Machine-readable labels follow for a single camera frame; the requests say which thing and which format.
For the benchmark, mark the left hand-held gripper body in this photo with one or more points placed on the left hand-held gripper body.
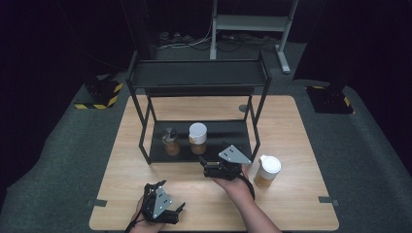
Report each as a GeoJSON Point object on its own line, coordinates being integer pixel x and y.
{"type": "Point", "coordinates": [158, 202]}

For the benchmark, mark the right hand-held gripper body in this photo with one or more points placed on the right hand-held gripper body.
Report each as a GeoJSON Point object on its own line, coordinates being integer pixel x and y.
{"type": "Point", "coordinates": [231, 157]}

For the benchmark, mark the short white lid spice jar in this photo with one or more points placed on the short white lid spice jar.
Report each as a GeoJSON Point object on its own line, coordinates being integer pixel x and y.
{"type": "Point", "coordinates": [198, 137]}

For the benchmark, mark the black metal two-tier rack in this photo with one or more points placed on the black metal two-tier rack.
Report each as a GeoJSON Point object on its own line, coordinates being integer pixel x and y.
{"type": "Point", "coordinates": [199, 81]}

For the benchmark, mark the person's left hand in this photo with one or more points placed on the person's left hand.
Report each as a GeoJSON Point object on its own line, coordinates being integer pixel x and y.
{"type": "Point", "coordinates": [145, 227]}

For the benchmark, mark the person's right hand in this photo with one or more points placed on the person's right hand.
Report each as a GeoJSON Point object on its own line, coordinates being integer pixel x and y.
{"type": "Point", "coordinates": [234, 186]}

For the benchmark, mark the tall white lid spice jar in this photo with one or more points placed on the tall white lid spice jar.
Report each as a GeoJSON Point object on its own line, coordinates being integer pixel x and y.
{"type": "Point", "coordinates": [267, 171]}

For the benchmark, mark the grey round table grommet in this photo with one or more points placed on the grey round table grommet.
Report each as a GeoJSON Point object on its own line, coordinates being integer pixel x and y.
{"type": "Point", "coordinates": [243, 108]}

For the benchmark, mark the black yellow striped stand base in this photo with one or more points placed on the black yellow striped stand base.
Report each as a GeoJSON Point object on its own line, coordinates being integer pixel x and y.
{"type": "Point", "coordinates": [330, 100]}
{"type": "Point", "coordinates": [102, 93]}

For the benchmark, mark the grey metal stand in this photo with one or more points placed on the grey metal stand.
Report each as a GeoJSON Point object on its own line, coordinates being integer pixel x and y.
{"type": "Point", "coordinates": [251, 23]}

